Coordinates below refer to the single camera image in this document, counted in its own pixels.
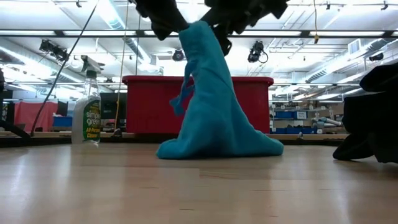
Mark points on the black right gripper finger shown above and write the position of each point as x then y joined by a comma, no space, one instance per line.
208,18
224,40

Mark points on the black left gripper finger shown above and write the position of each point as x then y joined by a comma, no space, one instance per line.
178,23
161,31

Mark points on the blue garment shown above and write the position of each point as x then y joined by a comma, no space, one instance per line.
214,124

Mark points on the black garment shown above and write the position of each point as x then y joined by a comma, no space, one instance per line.
373,124

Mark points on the grey background robot arm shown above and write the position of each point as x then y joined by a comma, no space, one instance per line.
326,120

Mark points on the red plastic laundry basket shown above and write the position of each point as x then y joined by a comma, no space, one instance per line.
149,105

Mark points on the black monitor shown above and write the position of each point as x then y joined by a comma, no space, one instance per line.
112,105

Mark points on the shelf with blue bins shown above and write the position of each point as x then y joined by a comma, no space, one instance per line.
292,115

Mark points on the wooden workbench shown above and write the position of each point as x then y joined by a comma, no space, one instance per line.
311,136

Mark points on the blue bin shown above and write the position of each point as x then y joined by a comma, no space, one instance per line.
62,121

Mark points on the black ceiling-hung device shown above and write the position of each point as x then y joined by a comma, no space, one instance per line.
376,57

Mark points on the red fabric partition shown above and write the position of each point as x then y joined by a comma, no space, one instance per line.
34,116

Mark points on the beige wooden table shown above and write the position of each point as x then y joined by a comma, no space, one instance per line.
46,134

